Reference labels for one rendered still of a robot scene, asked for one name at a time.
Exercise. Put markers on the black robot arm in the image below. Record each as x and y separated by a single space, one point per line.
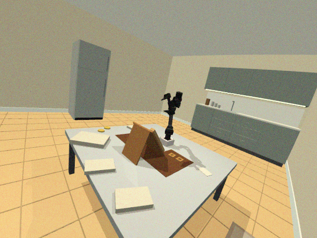
177 101

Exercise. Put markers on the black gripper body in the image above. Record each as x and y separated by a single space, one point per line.
170 104

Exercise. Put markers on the white flat card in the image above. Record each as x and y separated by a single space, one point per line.
207 173

